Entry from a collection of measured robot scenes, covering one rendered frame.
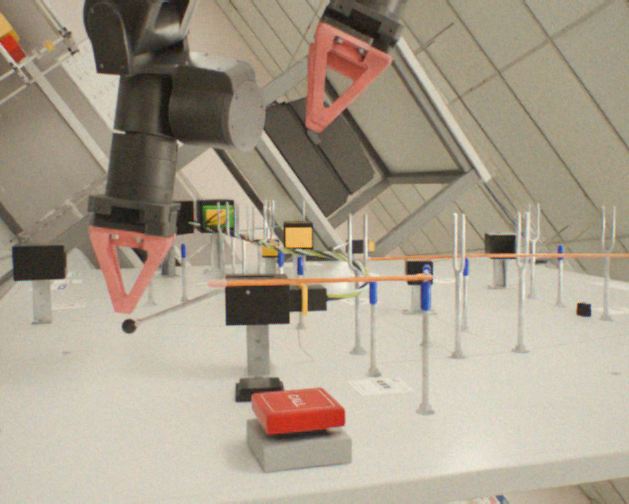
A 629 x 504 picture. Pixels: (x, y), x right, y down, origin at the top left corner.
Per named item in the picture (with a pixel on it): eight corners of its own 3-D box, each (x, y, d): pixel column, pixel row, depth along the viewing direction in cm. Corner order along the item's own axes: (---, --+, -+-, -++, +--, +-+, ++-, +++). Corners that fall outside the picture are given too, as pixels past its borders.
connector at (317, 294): (271, 307, 66) (270, 285, 66) (322, 305, 67) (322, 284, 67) (275, 312, 63) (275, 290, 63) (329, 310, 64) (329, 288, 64)
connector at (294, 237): (311, 246, 121) (311, 227, 121) (311, 247, 119) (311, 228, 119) (285, 246, 121) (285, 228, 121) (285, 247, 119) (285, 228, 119)
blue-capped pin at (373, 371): (363, 373, 65) (363, 279, 65) (380, 372, 65) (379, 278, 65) (366, 377, 64) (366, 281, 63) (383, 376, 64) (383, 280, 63)
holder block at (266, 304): (226, 317, 66) (225, 274, 66) (287, 315, 67) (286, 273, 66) (225, 326, 62) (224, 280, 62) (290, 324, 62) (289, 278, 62)
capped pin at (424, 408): (411, 411, 54) (411, 269, 53) (427, 407, 55) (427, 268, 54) (423, 416, 53) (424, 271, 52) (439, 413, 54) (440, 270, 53)
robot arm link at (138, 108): (150, 72, 65) (107, 57, 60) (213, 77, 62) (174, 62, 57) (140, 148, 66) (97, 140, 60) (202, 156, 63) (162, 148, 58)
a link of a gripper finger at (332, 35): (346, 145, 66) (389, 51, 66) (357, 139, 59) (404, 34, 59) (279, 113, 65) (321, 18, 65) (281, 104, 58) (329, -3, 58)
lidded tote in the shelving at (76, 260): (47, 267, 715) (74, 247, 721) (54, 268, 756) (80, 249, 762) (85, 315, 720) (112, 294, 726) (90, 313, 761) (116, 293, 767)
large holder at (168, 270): (216, 269, 148) (214, 199, 147) (171, 280, 131) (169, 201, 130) (187, 268, 150) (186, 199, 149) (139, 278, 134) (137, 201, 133)
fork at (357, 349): (349, 355, 72) (348, 214, 71) (346, 351, 74) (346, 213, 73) (369, 354, 72) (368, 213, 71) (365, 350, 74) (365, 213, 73)
